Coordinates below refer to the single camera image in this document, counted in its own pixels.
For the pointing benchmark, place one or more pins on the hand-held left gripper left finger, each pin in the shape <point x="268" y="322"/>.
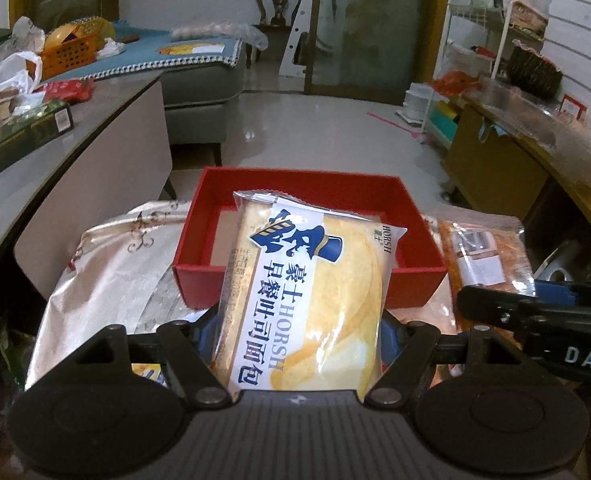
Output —
<point x="210" y="335"/>

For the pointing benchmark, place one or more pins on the dark wooden chair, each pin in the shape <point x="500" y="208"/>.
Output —
<point x="278" y="0"/>

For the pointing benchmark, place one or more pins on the white crumpled tissue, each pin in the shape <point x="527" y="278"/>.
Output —
<point x="109" y="47"/>

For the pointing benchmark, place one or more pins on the dark woven basket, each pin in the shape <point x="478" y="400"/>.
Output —
<point x="533" y="70"/>

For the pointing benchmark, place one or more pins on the white folding board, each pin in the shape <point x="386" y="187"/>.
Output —
<point x="295" y="55"/>

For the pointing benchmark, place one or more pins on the white plastic bag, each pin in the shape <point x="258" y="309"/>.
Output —
<point x="10" y="70"/>

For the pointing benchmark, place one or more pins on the grey curved table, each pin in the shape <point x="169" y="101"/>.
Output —
<point x="75" y="160"/>

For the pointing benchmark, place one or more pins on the blue crochet-edged blanket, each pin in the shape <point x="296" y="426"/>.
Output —
<point x="140" y="57"/>

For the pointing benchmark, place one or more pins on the white cart with coloured rolls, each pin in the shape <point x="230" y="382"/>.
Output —
<point x="443" y="122"/>

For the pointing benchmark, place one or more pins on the dark green box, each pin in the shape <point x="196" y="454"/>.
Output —
<point x="20" y="140"/>

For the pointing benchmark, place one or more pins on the orange snack packet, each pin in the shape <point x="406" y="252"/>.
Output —
<point x="513" y="260"/>

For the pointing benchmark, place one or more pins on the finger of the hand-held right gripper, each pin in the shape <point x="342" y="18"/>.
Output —
<point x="495" y="307"/>
<point x="555" y="294"/>

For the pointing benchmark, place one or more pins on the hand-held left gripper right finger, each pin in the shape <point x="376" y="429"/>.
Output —
<point x="391" y="335"/>

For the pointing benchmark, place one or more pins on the beige printed tablecloth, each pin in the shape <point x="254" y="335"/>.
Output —
<point x="115" y="270"/>

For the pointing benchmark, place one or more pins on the yellow netted fruit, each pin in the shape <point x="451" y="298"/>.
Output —
<point x="82" y="27"/>

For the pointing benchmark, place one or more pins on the clear plastic sheet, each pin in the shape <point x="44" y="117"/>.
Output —
<point x="530" y="110"/>

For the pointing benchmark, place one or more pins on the yellow bread packet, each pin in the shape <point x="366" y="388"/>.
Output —
<point x="300" y="310"/>

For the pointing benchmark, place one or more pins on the wooden cabinet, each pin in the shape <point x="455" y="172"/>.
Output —
<point x="490" y="170"/>

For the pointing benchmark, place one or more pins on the crumpled clear plastic bag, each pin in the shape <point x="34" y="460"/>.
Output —
<point x="27" y="32"/>

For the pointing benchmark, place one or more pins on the grey sofa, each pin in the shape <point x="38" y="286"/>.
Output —
<point x="200" y="105"/>

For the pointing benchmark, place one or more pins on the white stacked plastic containers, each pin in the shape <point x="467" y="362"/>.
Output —
<point x="418" y="102"/>

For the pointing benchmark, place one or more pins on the frosted glass door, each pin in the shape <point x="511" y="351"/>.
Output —
<point x="385" y="30"/>

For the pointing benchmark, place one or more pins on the pink fly swatter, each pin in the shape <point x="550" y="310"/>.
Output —
<point x="393" y="124"/>

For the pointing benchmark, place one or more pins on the red plastic bag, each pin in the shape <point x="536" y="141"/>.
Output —
<point x="453" y="82"/>

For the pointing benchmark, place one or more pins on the orange plastic basket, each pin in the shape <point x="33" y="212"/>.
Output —
<point x="70" y="55"/>

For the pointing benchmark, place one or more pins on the red foil packet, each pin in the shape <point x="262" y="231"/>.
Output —
<point x="70" y="90"/>

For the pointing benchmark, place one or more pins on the red cardboard box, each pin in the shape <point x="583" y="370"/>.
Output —
<point x="195" y="285"/>

